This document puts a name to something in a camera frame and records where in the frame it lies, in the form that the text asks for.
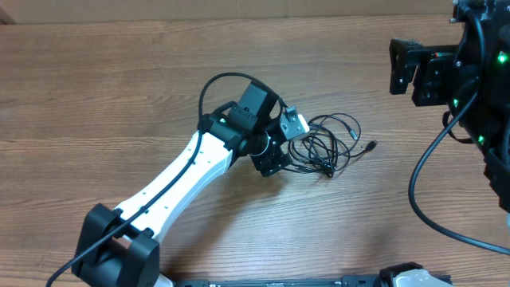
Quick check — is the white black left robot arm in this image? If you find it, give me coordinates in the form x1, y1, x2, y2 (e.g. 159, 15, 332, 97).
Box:
71, 81, 309, 287

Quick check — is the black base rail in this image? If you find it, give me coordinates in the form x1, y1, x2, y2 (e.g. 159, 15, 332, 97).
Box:
171, 261, 453, 287

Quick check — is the thin black cable bundle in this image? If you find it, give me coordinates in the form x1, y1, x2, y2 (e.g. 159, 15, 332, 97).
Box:
286, 112, 379, 179

